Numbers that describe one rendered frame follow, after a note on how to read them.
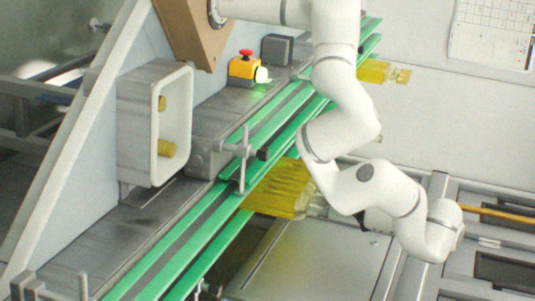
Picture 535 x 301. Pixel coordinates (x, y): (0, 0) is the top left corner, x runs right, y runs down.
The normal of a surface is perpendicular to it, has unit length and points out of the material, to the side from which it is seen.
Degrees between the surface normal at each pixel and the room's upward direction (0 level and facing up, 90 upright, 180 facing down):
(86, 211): 0
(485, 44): 90
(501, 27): 90
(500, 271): 90
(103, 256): 90
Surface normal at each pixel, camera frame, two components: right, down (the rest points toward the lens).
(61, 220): 0.94, 0.20
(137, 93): -0.32, 0.34
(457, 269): 0.08, -0.92
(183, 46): -0.30, 0.85
